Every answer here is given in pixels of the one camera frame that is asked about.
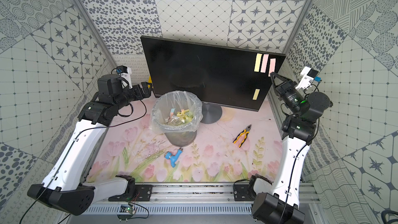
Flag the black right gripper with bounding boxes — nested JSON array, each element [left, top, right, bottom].
[[271, 72, 304, 117]]

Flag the pink sticky note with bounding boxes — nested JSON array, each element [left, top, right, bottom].
[[260, 54, 269, 73], [268, 58, 276, 76]]

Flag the yellow sticky note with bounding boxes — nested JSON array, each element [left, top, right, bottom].
[[252, 89, 260, 100], [254, 54, 263, 72]]

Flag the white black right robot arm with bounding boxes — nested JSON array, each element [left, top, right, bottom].
[[248, 67, 333, 224]]

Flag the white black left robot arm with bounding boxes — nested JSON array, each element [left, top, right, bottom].
[[27, 74, 152, 216]]

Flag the yellow object behind monitor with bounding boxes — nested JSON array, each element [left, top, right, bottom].
[[147, 77, 153, 89]]

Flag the discarded sticky notes pile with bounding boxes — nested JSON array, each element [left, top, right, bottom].
[[165, 108, 194, 126]]

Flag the black AOC computer monitor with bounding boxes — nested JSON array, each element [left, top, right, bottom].
[[141, 36, 286, 111]]

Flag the grey round monitor stand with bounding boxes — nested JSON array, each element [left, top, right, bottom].
[[201, 102, 222, 124]]

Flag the clear plastic bin liner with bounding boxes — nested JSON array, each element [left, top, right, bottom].
[[150, 91, 203, 134]]

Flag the grey trash bin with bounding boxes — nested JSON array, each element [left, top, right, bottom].
[[164, 131, 198, 147]]

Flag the yellow black pliers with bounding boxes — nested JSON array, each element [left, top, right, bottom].
[[233, 124, 252, 148]]

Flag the blue toy drill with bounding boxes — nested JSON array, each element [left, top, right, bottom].
[[165, 148, 183, 168]]

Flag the left circuit board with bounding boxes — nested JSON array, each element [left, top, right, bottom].
[[117, 205, 136, 221]]

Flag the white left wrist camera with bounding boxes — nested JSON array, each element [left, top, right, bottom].
[[116, 65, 133, 89]]

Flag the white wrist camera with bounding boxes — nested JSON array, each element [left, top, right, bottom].
[[116, 65, 133, 89], [295, 66, 321, 90]]

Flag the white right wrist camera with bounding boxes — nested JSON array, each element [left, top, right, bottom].
[[295, 66, 321, 90]]

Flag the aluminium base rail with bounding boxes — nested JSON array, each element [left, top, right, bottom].
[[74, 181, 321, 216]]

